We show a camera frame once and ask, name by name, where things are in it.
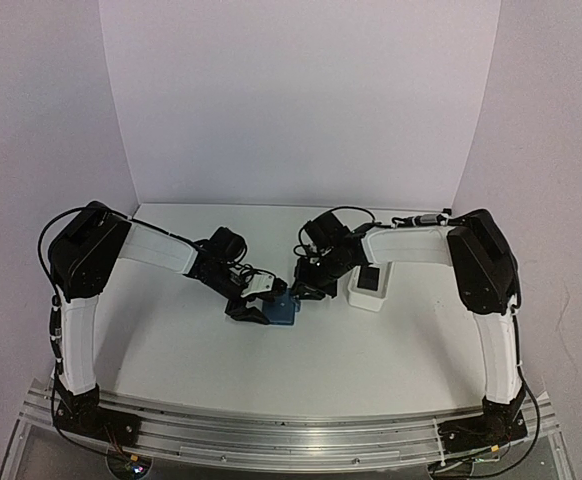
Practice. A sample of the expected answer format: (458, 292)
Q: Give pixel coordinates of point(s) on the black rectangle on tray bottom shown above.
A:
(369, 278)

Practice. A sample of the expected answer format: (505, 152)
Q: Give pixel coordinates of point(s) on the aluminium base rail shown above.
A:
(225, 439)

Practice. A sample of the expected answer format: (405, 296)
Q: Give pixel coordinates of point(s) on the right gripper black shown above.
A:
(305, 284)

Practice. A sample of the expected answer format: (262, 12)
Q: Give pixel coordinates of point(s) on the blue leather card holder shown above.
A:
(282, 310)

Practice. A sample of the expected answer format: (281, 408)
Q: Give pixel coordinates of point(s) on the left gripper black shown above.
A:
(241, 312)

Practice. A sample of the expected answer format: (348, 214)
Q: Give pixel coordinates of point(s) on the white plastic tray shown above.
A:
(369, 300)

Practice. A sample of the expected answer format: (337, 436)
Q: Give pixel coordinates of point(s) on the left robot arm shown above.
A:
(78, 263)

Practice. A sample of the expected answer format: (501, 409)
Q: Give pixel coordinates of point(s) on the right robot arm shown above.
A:
(488, 285)

